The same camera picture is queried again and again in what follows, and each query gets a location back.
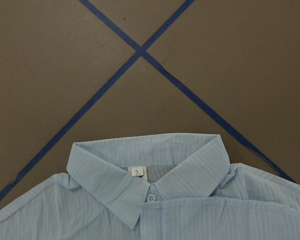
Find light blue striped shirt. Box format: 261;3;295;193
0;133;300;240

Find blue tape line crosswise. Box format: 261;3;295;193
78;0;296;183

